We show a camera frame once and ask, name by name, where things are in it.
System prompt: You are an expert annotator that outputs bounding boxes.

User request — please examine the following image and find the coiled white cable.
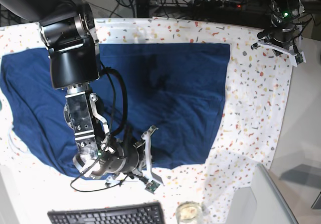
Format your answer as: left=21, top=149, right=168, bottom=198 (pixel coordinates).
left=6, top=126, right=31, bottom=157

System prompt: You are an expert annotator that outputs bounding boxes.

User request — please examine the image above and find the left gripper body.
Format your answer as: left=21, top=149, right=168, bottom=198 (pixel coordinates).
left=257, top=27, right=299, bottom=50

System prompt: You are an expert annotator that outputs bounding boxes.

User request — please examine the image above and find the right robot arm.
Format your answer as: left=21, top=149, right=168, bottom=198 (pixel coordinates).
left=1, top=0, right=150, bottom=184

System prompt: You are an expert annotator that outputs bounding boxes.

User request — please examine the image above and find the dark blue t-shirt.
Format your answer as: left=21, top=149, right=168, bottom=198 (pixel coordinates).
left=1, top=43, right=230, bottom=177

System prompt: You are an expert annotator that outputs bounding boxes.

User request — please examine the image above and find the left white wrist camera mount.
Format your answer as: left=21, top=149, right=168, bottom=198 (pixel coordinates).
left=251, top=36, right=306, bottom=67

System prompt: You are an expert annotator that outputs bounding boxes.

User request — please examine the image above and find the terrazzo patterned tablecloth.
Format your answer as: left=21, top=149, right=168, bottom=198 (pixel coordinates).
left=1, top=18, right=292, bottom=223

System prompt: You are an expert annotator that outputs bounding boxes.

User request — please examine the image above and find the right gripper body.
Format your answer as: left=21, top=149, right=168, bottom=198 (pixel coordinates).
left=73, top=127, right=146, bottom=179

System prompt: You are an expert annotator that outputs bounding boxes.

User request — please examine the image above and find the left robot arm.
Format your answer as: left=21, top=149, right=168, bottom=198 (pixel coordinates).
left=257, top=0, right=304, bottom=49

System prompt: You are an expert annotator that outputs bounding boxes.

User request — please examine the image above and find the black computer keyboard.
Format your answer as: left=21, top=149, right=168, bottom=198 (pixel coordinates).
left=47, top=202, right=165, bottom=224

